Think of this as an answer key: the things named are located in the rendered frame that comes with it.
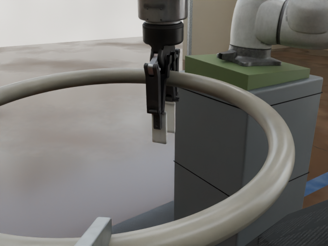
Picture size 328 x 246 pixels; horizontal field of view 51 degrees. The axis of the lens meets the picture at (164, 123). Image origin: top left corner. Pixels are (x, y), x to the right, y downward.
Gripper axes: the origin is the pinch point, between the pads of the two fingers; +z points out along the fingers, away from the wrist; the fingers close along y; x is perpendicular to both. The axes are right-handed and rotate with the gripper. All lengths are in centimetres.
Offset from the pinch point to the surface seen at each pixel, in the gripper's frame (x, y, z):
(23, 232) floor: -88, -38, 89
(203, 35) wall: -129, -547, 91
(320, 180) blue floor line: 51, -142, 95
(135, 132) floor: -91, -176, 101
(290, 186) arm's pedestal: 29, -64, 51
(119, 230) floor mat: -44, -54, 88
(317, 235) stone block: 29.6, 17.6, 5.1
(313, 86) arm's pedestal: 32, -71, 12
